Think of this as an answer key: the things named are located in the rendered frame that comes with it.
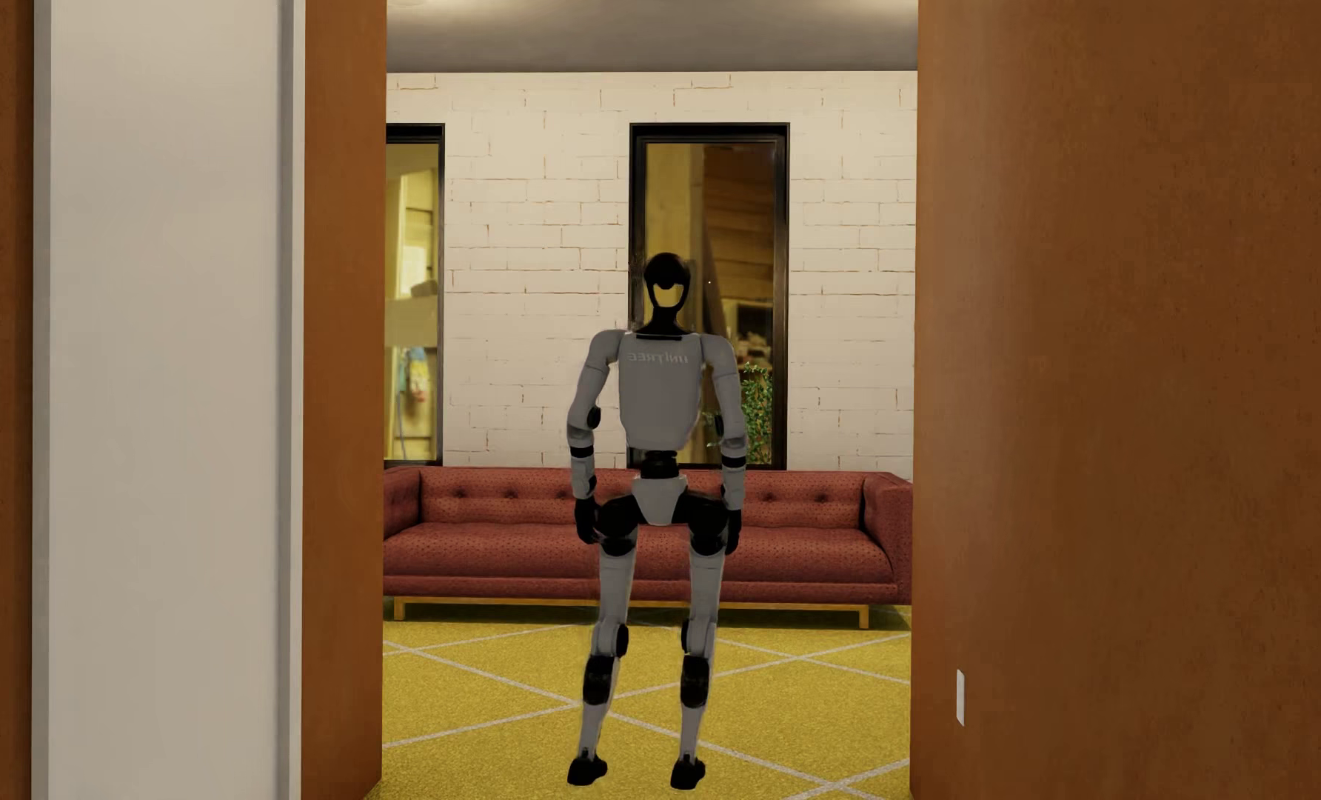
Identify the red tufted sofa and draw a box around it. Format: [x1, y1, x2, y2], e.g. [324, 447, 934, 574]
[384, 465, 914, 630]

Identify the grey right robot leg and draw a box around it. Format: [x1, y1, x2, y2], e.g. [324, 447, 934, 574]
[676, 492, 732, 766]

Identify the grey robot leg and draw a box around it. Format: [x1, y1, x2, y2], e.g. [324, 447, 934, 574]
[575, 494, 643, 764]
[676, 492, 732, 766]

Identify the grey left robot leg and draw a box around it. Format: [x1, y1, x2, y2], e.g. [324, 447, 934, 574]
[575, 494, 643, 764]

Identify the green potted plant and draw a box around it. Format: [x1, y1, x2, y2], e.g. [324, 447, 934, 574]
[737, 361, 775, 467]

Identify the grey robot torso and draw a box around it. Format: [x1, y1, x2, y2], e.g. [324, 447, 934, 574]
[614, 329, 711, 527]

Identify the black robot head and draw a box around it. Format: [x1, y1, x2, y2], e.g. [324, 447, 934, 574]
[643, 252, 693, 335]

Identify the narrow black framed window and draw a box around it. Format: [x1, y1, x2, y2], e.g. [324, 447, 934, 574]
[386, 123, 447, 467]

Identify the wide black framed window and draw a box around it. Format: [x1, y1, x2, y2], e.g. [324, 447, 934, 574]
[629, 123, 791, 470]

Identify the white door panel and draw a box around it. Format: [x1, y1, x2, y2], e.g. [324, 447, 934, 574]
[33, 0, 305, 800]

